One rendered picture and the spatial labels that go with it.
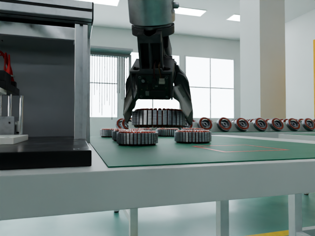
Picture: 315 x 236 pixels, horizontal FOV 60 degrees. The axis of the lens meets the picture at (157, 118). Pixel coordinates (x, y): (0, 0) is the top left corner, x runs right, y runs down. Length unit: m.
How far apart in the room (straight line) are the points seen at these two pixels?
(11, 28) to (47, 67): 0.18
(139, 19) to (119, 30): 7.05
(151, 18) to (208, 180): 0.25
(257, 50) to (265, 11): 0.58
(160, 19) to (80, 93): 0.33
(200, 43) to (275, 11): 3.74
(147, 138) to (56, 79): 0.34
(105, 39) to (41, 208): 7.07
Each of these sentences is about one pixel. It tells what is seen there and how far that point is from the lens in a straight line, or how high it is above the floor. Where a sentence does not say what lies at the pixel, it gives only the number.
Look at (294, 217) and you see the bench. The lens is 1.81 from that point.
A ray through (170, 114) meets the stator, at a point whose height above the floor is 0.82.
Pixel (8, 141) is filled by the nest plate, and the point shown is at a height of 0.78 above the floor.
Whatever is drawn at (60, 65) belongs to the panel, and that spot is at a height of 0.98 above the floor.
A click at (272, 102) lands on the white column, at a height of 1.13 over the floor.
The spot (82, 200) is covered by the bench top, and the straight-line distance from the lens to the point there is 0.35.
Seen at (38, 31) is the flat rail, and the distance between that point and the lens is 0.73.
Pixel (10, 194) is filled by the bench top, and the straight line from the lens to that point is 0.36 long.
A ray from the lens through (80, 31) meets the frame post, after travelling 0.73.
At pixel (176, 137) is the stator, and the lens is 0.81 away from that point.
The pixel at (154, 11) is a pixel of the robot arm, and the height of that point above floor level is 0.97.
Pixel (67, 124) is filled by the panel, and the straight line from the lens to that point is 0.85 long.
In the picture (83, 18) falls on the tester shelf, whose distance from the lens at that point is 0.75.
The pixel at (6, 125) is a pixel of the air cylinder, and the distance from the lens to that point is 0.74.
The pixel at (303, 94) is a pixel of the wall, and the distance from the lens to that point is 6.98.
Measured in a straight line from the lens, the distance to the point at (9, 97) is 0.76.
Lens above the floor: 0.80
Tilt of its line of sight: 1 degrees up
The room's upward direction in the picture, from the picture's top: straight up
